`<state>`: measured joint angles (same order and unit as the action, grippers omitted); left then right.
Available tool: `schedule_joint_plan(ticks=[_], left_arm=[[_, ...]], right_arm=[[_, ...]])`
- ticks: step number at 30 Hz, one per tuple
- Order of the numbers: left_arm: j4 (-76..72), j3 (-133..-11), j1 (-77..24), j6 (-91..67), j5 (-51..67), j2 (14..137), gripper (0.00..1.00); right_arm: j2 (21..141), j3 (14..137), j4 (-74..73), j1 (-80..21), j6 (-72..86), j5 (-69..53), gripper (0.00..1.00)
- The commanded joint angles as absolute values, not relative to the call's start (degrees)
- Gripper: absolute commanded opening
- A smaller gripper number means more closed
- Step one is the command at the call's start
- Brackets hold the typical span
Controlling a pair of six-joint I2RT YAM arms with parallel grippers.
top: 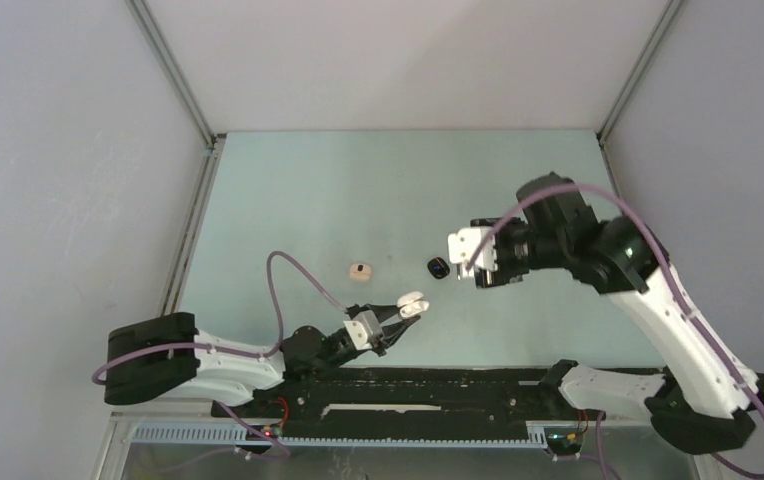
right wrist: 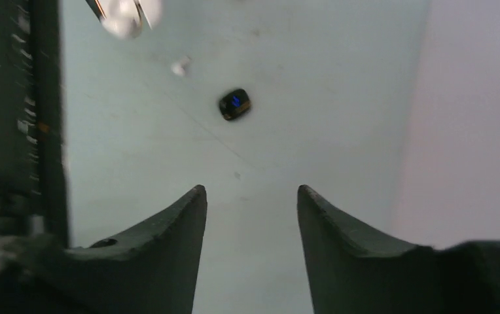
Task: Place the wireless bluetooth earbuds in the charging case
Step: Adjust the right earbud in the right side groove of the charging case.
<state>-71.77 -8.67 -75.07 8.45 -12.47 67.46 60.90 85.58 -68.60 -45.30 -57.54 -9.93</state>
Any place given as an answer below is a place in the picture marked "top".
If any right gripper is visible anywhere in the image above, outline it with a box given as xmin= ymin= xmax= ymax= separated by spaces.
xmin=469 ymin=219 xmax=567 ymax=288

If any white earbud charging case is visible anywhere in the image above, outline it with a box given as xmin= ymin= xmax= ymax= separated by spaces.
xmin=396 ymin=291 xmax=430 ymax=320

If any beige earbud charging case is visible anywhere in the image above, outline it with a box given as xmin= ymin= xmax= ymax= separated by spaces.
xmin=348 ymin=263 xmax=373 ymax=283

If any black earbud charging case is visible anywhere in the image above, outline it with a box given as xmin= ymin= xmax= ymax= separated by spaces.
xmin=426 ymin=257 xmax=451 ymax=280

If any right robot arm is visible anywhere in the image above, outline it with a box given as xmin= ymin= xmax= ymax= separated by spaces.
xmin=447 ymin=173 xmax=764 ymax=455

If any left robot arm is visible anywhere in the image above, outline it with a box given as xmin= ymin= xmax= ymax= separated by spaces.
xmin=92 ymin=293 xmax=430 ymax=417

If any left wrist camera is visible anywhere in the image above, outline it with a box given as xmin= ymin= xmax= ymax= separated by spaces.
xmin=344 ymin=312 xmax=378 ymax=351

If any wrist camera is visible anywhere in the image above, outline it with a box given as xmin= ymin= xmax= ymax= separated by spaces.
xmin=344 ymin=312 xmax=378 ymax=351
xmin=447 ymin=226 xmax=499 ymax=280

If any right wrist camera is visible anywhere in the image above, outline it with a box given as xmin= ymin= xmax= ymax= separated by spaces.
xmin=447 ymin=226 xmax=499 ymax=280

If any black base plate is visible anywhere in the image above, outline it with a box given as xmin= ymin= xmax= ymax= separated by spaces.
xmin=211 ymin=367 xmax=598 ymax=442

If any grey cable duct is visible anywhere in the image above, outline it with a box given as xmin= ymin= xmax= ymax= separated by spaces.
xmin=131 ymin=423 xmax=549 ymax=450

